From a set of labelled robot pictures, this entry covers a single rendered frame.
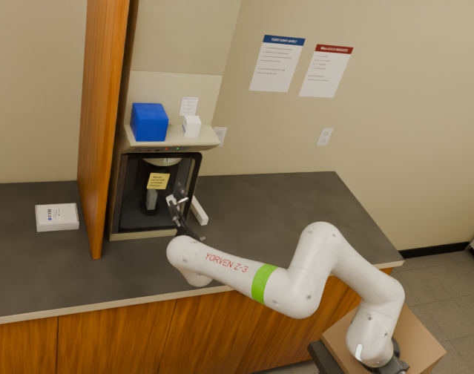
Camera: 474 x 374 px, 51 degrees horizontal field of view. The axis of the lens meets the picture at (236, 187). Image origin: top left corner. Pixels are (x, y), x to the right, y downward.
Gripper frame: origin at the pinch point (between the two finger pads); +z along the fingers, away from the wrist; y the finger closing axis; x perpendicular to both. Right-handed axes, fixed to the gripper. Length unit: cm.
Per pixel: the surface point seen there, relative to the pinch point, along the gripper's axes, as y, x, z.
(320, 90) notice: -29, -85, 47
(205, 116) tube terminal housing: 25.8, -28.0, 4.8
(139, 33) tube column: 66, -23, 5
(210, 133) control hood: 22.7, -26.6, -1.2
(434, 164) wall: -135, -143, 47
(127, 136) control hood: 40.1, -2.6, -2.0
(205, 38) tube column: 53, -41, 5
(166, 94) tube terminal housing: 42.0, -20.4, 4.9
